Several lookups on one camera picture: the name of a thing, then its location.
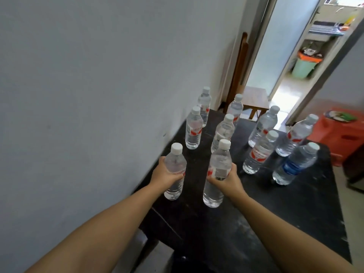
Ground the person's left hand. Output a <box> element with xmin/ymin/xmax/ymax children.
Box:
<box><xmin>150</xmin><ymin>156</ymin><xmax>185</xmax><ymax>191</ymax></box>

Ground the person's right hand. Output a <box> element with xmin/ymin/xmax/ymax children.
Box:
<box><xmin>206</xmin><ymin>163</ymin><xmax>247</xmax><ymax>200</ymax></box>

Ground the clear plastic water bottle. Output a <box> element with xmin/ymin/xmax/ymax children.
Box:
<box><xmin>203</xmin><ymin>139</ymin><xmax>232</xmax><ymax>208</ymax></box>
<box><xmin>163</xmin><ymin>143</ymin><xmax>187</xmax><ymax>201</ymax></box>

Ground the person's right forearm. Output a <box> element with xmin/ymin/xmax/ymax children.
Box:
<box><xmin>227</xmin><ymin>191</ymin><xmax>359</xmax><ymax>273</ymax></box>

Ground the person's left forearm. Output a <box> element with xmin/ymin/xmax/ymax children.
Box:
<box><xmin>25</xmin><ymin>183</ymin><xmax>169</xmax><ymax>273</ymax></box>

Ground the cluster of red-label bottles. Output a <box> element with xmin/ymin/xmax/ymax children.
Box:
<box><xmin>185</xmin><ymin>86</ymin><xmax>319</xmax><ymax>175</ymax></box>

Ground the black table leg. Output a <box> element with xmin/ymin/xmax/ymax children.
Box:
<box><xmin>133</xmin><ymin>237</ymin><xmax>160</xmax><ymax>272</ymax></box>

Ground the blue label water bottle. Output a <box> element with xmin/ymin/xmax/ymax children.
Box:
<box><xmin>272</xmin><ymin>142</ymin><xmax>321</xmax><ymax>186</ymax></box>

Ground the brown wooden chair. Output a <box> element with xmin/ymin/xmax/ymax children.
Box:
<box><xmin>224</xmin><ymin>32</ymin><xmax>271</xmax><ymax>120</ymax></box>

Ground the red plastic stool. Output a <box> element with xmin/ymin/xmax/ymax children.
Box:
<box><xmin>307</xmin><ymin>107</ymin><xmax>364</xmax><ymax>167</ymax></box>

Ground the plate with green item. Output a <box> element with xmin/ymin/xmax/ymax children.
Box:
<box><xmin>324</xmin><ymin>110</ymin><xmax>358</xmax><ymax>123</ymax></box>

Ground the dark cabinet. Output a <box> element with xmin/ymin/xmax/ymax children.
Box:
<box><xmin>342</xmin><ymin>151</ymin><xmax>364</xmax><ymax>193</ymax></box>

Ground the green trash bin orange bag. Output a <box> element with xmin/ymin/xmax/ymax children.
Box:
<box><xmin>292</xmin><ymin>50</ymin><xmax>324</xmax><ymax>80</ymax></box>

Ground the kitchen counter shelf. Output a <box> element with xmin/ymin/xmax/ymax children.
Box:
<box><xmin>308</xmin><ymin>21</ymin><xmax>345</xmax><ymax>36</ymax></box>

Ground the yellow bottle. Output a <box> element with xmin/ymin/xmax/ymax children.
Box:
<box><xmin>344</xmin><ymin>11</ymin><xmax>358</xmax><ymax>27</ymax></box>

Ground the grey door frame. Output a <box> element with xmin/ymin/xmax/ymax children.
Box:
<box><xmin>285</xmin><ymin>22</ymin><xmax>364</xmax><ymax>126</ymax></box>

